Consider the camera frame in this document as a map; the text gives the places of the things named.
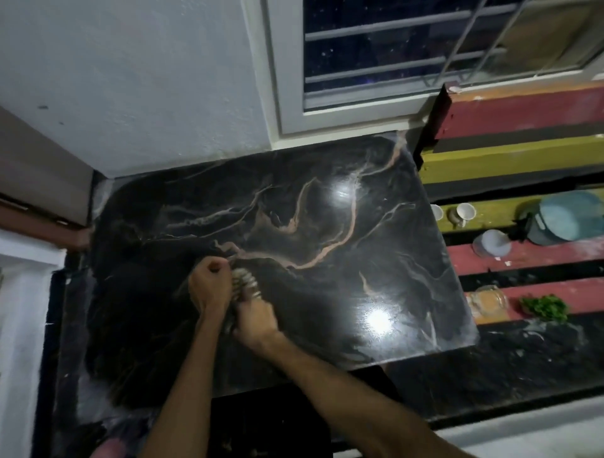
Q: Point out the striped red yellow mat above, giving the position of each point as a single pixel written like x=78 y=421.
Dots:
x=519 y=188

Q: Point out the white framed barred window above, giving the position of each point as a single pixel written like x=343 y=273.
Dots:
x=424 y=61

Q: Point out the person's left forearm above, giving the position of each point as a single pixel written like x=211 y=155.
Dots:
x=186 y=391

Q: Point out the clear glass jar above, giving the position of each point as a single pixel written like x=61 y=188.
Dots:
x=486 y=302

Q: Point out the brown wooden door frame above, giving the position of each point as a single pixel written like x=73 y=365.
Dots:
x=42 y=198

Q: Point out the bunch of green herbs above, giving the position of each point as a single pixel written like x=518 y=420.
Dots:
x=544 y=306

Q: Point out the person's right forearm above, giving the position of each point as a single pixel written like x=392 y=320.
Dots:
x=339 y=396

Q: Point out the person's right hand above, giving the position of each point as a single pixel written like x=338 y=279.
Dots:
x=255 y=325

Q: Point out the person's left fingers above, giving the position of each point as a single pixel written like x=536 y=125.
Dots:
x=218 y=265

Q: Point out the teal lidded pot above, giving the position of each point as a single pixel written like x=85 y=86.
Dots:
x=559 y=224

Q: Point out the grey cleaning rag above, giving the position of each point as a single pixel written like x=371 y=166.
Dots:
x=246 y=284

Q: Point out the person's left hand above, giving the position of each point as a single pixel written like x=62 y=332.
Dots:
x=209 y=287

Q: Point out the white ceramic cup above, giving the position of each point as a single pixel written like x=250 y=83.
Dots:
x=437 y=212
x=462 y=214

